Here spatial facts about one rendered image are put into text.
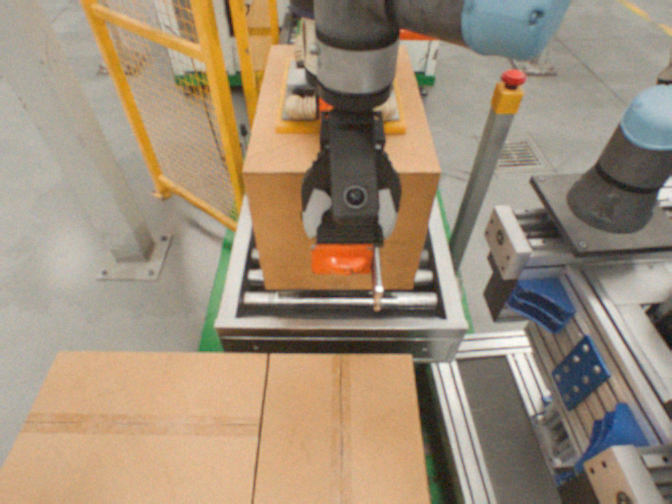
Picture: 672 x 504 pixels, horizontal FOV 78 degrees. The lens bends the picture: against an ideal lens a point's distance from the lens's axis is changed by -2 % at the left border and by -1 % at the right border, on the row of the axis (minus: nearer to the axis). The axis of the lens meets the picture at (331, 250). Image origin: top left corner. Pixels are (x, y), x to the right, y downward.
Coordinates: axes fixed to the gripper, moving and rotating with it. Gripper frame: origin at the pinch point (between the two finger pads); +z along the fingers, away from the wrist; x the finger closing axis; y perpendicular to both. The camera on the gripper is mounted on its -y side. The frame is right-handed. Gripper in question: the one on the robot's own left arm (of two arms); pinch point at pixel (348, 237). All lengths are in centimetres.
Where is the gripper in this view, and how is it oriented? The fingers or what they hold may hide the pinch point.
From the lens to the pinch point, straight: 54.1
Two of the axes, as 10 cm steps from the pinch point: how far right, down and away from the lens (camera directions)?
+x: -10.0, 0.0, 0.0
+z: 0.0, 6.6, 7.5
